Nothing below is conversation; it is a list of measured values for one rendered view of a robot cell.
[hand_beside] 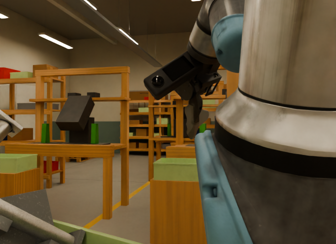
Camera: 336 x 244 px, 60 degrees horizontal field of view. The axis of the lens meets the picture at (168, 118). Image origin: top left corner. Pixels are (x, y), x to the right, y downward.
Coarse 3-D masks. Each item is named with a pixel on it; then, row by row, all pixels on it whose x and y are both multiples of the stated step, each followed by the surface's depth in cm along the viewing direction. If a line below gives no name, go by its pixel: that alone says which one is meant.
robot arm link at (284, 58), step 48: (288, 0) 15; (288, 48) 16; (240, 96) 20; (288, 96) 17; (240, 144) 18; (288, 144) 16; (240, 192) 18; (288, 192) 17; (240, 240) 18; (288, 240) 18
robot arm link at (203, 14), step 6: (204, 0) 49; (210, 0) 45; (204, 6) 49; (204, 12) 49; (198, 18) 51; (204, 18) 49; (198, 24) 51; (204, 24) 50; (204, 30) 50; (210, 30) 49
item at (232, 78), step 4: (228, 72) 117; (232, 72) 116; (228, 76) 117; (232, 76) 116; (236, 76) 116; (228, 80) 116; (232, 80) 116; (236, 80) 116; (228, 84) 116; (232, 84) 116; (236, 84) 116; (228, 88) 116; (232, 88) 116; (236, 88) 116; (228, 92) 116; (232, 92) 116
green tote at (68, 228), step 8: (56, 224) 63; (64, 224) 61; (72, 224) 61; (88, 232) 58; (96, 232) 57; (88, 240) 57; (96, 240) 56; (104, 240) 55; (112, 240) 54; (120, 240) 53; (128, 240) 53
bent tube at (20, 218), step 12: (0, 120) 55; (12, 120) 56; (0, 132) 54; (12, 132) 57; (0, 204) 49; (12, 216) 49; (24, 216) 51; (24, 228) 51; (36, 228) 52; (48, 228) 53; (60, 240) 54; (72, 240) 56
